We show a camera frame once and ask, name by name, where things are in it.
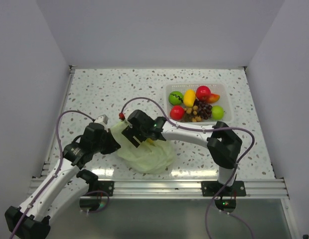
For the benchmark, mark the red apple toy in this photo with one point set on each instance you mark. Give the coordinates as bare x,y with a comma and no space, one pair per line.
203,93

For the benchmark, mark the yellow mango toy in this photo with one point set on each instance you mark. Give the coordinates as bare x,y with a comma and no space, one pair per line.
189,98

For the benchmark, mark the red tomato toy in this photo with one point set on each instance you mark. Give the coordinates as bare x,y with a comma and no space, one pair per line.
177,112

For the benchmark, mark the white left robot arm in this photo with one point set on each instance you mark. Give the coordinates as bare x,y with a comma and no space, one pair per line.
31,219

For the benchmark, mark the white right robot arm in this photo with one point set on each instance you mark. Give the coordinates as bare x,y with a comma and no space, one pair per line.
222,142

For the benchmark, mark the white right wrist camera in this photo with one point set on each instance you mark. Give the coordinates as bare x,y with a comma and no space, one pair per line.
124,118

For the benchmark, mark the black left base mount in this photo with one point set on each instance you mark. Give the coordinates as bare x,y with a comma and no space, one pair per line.
97,198

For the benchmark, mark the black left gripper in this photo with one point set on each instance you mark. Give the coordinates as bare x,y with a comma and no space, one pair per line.
113,145

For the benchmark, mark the dark red grape bunch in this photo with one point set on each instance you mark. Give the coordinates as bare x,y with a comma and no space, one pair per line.
204,109

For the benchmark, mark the white plastic mesh basket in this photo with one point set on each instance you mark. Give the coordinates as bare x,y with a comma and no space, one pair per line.
216,88

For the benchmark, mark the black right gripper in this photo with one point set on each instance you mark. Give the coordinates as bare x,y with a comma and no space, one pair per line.
129,133

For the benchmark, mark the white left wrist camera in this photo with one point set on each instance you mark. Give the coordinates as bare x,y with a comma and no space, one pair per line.
103,119

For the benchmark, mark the light green plastic bag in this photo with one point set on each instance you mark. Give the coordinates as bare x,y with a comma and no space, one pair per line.
146,158

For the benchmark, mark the red orange mango toy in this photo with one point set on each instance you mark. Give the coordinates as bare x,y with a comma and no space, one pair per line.
213,98

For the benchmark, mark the green watermelon toy ball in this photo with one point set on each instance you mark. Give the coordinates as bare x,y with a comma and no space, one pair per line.
175,98

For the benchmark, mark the green apple toy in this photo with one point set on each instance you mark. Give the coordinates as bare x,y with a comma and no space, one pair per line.
217,112

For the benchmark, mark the aluminium table rail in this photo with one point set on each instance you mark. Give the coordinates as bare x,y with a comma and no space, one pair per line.
192,189

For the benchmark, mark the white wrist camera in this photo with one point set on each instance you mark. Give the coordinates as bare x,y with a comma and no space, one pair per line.
103,119
124,118

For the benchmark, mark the brown longan bunch toy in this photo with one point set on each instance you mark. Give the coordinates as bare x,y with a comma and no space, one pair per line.
191,114

